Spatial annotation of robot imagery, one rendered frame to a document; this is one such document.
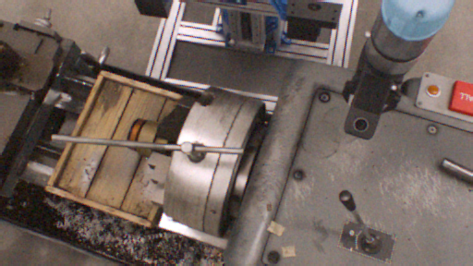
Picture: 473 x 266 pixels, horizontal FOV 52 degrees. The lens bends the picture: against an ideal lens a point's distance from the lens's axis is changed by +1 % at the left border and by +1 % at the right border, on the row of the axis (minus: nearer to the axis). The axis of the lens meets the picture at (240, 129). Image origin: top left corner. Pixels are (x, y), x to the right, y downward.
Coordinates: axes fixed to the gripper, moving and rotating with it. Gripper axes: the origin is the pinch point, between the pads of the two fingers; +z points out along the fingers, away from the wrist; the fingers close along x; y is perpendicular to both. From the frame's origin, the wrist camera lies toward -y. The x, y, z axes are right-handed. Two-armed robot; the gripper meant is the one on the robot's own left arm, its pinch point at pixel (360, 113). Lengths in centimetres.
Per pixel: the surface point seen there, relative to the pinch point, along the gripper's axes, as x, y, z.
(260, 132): 17.7, -5.0, 14.3
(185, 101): 34.3, -4.5, 10.8
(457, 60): -46, 92, 130
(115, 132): 59, -9, 42
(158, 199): 34.0, -24.6, 19.1
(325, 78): 8.0, 6.7, 4.6
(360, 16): 3, 102, 130
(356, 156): -1.7, -6.7, 4.5
